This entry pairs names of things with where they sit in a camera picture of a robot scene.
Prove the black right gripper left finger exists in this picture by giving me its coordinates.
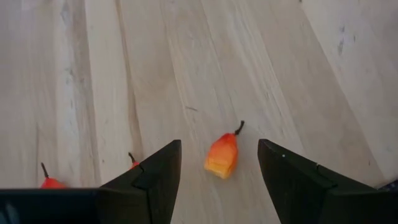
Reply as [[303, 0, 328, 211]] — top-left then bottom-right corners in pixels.
[[0, 139, 182, 224]]

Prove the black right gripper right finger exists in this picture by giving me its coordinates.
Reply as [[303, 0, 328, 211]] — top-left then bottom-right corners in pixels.
[[257, 138, 398, 224]]

